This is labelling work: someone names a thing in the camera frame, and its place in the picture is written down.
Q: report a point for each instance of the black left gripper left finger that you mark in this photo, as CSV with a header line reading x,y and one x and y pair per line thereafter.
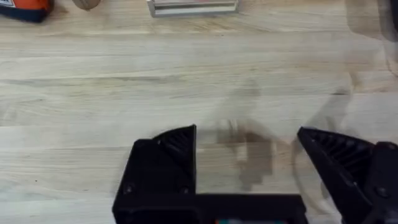
x,y
161,168

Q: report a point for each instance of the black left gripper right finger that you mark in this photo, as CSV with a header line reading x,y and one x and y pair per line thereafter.
x,y
357,177

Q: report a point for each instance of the silver metal box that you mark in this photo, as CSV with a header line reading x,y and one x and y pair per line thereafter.
x,y
192,7

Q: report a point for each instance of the round wooden piece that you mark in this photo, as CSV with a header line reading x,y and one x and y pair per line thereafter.
x,y
87,3

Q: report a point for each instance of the orange and blue box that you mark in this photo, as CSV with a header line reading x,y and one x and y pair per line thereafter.
x,y
26,8

